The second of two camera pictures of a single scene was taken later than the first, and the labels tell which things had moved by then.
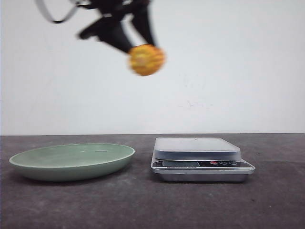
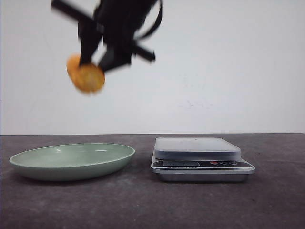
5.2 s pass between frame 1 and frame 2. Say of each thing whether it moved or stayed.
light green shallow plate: stayed
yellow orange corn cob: moved
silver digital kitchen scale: stayed
